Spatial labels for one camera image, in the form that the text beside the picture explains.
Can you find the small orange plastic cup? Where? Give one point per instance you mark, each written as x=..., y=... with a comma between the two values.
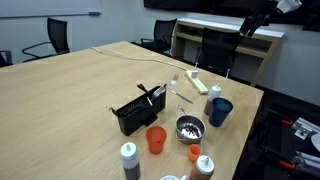
x=194, y=155

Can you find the dark sauce bottle white cap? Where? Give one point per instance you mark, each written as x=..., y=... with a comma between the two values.
x=130, y=160

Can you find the orange sauce bottle white cap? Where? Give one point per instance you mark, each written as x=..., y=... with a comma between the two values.
x=203, y=168

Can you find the white wall whiteboard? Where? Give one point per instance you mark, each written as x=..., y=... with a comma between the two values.
x=50, y=6

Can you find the white plug adapter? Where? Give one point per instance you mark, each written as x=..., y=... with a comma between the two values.
x=194, y=74

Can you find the black wall screen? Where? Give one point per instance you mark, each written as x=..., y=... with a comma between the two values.
x=200, y=4

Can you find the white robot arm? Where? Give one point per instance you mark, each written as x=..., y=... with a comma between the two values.
x=288, y=5

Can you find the silver aluminium rail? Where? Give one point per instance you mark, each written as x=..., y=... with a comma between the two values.
x=305, y=128
x=308, y=163

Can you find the brown sauce bottle white cap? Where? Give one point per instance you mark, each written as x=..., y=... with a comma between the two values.
x=214, y=93

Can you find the black mesh office chair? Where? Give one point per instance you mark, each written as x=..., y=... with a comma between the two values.
x=216, y=46
x=57, y=33
x=165, y=31
x=4, y=59

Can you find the large orange plastic cup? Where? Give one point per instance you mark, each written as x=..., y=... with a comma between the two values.
x=156, y=141

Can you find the white mug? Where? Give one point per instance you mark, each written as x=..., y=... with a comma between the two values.
x=171, y=178

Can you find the grey whiteboard eraser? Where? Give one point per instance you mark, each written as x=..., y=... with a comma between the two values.
x=94, y=13

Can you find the blue plastic cup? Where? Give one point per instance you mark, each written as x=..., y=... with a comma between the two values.
x=220, y=113

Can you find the black plastic cutlery caddy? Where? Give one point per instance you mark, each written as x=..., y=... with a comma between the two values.
x=140, y=116

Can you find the silver metal spoon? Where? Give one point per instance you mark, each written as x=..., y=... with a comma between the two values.
x=158, y=92

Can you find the white power strip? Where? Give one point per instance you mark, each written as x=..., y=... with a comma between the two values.
x=200, y=87

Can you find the silver metal fork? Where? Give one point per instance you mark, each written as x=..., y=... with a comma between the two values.
x=174, y=80

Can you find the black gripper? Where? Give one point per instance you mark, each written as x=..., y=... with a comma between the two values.
x=263, y=11

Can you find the silver table knife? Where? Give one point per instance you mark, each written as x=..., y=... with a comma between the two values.
x=181, y=96

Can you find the wooden shelf white top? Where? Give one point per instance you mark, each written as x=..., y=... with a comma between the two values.
x=257, y=51

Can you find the grey round plate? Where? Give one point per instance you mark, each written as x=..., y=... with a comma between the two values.
x=316, y=142

